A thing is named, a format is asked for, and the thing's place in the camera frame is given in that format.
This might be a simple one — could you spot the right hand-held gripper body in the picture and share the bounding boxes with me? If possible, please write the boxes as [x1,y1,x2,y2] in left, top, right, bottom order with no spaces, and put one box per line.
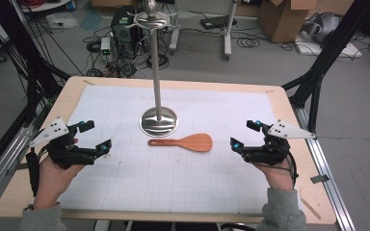
[241,119,317,167]

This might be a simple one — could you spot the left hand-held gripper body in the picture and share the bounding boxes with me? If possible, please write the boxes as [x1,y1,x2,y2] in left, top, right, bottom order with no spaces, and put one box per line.
[28,116,98,170]

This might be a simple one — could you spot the wooden rice paddle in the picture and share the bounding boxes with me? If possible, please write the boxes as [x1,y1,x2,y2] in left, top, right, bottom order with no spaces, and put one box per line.
[147,133,214,153]

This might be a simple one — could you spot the steel utensil stand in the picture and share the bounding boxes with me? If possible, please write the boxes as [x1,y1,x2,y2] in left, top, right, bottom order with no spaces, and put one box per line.
[124,0,179,138]

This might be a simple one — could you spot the person's right hand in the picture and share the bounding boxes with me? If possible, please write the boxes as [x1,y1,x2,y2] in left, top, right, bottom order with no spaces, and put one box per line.
[253,158,298,192]

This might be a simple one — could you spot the person's left hand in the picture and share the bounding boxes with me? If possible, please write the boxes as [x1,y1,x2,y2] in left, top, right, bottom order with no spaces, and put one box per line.
[33,157,86,211]

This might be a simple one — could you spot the black tape piece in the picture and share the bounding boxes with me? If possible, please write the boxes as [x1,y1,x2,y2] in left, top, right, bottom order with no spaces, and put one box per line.
[310,174,330,185]

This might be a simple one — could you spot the white grid mat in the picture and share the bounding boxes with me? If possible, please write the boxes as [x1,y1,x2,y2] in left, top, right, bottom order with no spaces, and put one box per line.
[57,85,303,215]

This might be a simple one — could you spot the white power supply unit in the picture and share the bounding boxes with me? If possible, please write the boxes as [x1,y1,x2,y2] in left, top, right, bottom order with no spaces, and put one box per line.
[99,37,114,64]

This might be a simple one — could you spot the white rolling stand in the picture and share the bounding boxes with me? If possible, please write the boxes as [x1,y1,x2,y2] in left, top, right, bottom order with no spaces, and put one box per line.
[223,0,239,62]

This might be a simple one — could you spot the black computer tower green sticker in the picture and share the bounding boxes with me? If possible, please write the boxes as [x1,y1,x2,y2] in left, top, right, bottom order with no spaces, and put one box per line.
[110,5,148,61]

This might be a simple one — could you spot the brown cardboard box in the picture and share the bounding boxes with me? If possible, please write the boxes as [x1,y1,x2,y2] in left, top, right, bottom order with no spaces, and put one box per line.
[257,0,319,43]

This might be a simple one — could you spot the flat black box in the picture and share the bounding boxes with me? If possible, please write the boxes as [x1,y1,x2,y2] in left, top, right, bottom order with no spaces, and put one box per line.
[200,14,238,31]

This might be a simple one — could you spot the white flat board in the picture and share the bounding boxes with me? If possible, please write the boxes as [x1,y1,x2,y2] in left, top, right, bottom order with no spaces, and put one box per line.
[294,35,363,60]

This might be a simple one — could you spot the grey rounded appliance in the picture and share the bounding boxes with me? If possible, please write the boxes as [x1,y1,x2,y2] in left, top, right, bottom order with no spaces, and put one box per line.
[302,12,341,44]

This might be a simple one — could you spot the round white table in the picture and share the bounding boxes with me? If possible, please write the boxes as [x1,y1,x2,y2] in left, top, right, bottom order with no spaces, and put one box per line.
[18,0,73,13]

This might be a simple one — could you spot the aluminium rail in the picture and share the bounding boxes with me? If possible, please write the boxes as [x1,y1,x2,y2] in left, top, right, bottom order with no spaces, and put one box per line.
[0,124,35,210]
[290,104,356,231]

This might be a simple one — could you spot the black metal frame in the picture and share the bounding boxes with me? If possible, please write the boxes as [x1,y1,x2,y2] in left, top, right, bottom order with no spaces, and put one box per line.
[282,0,370,134]
[0,0,71,181]

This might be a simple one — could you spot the black cable coil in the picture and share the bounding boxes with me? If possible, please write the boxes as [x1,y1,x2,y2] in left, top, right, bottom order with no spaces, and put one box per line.
[145,52,171,70]

